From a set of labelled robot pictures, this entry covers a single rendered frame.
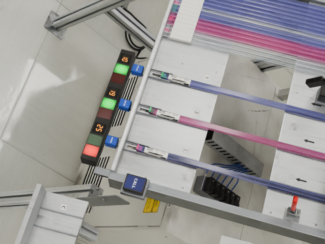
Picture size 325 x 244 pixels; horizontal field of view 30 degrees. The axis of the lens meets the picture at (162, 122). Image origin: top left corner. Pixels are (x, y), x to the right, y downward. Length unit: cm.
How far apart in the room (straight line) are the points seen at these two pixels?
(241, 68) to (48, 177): 80
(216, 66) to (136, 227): 55
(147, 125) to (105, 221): 52
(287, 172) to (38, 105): 106
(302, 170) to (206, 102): 30
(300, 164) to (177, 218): 43
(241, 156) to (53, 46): 85
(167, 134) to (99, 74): 95
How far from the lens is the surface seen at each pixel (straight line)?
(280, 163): 155
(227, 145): 191
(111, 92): 162
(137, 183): 145
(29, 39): 230
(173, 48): 168
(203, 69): 165
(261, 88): 217
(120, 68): 166
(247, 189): 204
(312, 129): 161
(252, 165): 200
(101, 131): 157
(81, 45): 243
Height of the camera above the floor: 188
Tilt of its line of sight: 45 degrees down
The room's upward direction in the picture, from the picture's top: 79 degrees clockwise
